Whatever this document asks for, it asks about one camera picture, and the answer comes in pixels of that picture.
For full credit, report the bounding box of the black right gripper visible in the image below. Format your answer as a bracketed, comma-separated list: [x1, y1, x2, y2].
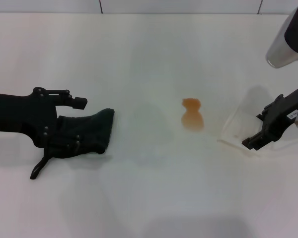
[241, 86, 298, 151]

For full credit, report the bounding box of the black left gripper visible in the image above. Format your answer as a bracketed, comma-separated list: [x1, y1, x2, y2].
[0, 86, 88, 156]

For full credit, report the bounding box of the dark blue rag with strap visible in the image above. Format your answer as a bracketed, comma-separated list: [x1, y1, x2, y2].
[29, 108, 116, 180]

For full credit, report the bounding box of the brown liquid stain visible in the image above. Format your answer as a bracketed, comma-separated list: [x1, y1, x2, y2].
[180, 97, 205, 132]

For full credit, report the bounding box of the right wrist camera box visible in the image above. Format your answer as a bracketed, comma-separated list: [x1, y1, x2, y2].
[265, 2, 298, 69]

